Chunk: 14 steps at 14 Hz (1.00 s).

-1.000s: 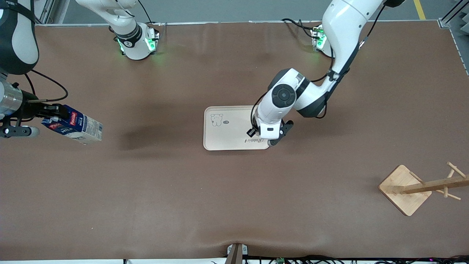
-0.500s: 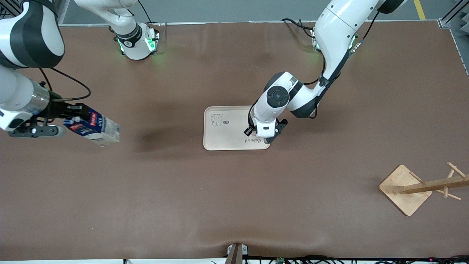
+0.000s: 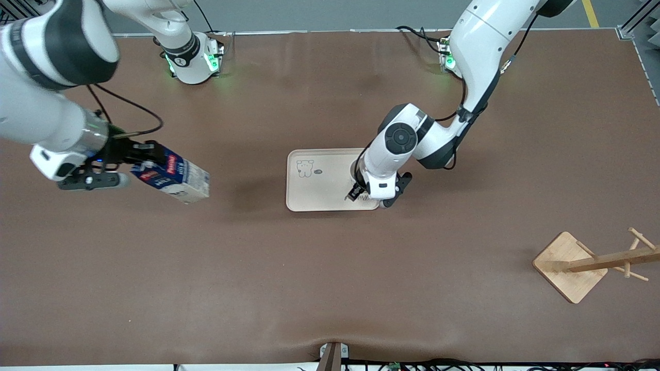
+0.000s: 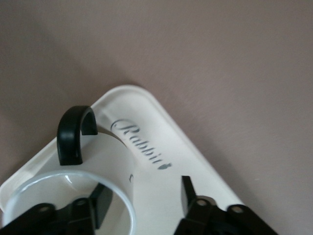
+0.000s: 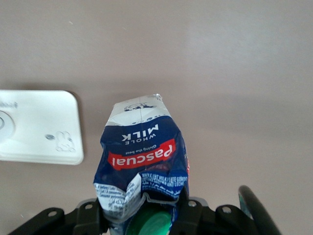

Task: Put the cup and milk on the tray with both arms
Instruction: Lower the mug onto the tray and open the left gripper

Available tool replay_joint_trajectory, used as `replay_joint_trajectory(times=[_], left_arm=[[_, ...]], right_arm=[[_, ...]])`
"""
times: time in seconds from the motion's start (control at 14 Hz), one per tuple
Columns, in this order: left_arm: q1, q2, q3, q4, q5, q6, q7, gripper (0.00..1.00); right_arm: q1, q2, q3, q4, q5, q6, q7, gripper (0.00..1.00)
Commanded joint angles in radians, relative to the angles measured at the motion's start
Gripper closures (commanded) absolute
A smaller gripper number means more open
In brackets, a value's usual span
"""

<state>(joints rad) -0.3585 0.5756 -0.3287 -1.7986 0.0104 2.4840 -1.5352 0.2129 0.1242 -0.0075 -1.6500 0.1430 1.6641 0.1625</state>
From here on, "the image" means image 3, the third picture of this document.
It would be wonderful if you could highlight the blue milk carton green cap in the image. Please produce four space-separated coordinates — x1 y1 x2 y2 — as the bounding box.
130 149 211 205

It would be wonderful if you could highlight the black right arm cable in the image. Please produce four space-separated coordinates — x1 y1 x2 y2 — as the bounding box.
85 82 164 139

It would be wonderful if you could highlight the beige plastic tray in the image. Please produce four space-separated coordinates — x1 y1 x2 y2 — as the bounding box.
286 148 382 212

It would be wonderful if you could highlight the brown table mat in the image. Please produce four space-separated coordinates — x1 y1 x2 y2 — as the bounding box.
0 30 660 367

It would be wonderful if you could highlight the wooden mug stand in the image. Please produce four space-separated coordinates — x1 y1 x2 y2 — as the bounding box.
532 227 660 305

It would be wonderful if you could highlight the aluminium frame profile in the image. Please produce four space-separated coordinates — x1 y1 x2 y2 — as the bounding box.
616 0 660 106
0 0 57 26

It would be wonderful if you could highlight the black base cable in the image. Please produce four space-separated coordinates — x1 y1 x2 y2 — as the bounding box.
193 0 228 38
395 25 454 55

